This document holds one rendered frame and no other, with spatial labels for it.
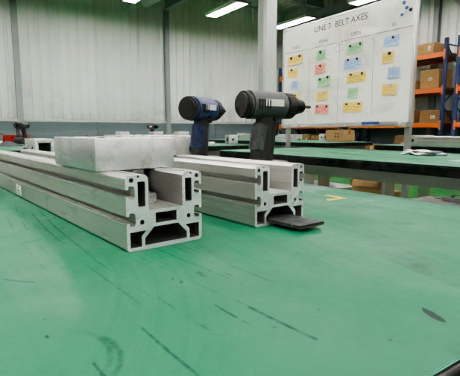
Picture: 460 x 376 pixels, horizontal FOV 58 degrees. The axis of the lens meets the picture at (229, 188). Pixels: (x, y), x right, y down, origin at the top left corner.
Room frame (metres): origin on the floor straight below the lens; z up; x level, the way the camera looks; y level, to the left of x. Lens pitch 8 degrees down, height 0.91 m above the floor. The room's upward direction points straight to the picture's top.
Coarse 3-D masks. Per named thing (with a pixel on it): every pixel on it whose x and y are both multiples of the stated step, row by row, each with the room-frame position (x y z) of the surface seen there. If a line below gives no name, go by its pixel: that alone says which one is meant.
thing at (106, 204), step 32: (0, 160) 1.02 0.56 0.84; (32, 160) 0.74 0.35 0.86; (32, 192) 0.76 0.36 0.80; (64, 192) 0.61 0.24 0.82; (96, 192) 0.51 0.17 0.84; (128, 192) 0.47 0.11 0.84; (160, 192) 0.53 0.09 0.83; (192, 192) 0.50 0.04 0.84; (96, 224) 0.52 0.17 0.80; (128, 224) 0.45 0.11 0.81; (160, 224) 0.47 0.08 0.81; (192, 224) 0.52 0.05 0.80
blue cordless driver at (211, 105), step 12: (192, 96) 1.04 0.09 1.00; (180, 108) 1.04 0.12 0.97; (192, 108) 1.02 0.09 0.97; (204, 108) 1.05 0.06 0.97; (216, 108) 1.10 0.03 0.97; (192, 120) 1.05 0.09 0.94; (204, 120) 1.07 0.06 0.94; (216, 120) 1.14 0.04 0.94; (192, 132) 1.06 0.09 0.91; (204, 132) 1.07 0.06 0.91; (192, 144) 1.05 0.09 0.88; (204, 144) 1.07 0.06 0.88; (216, 156) 1.11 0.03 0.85
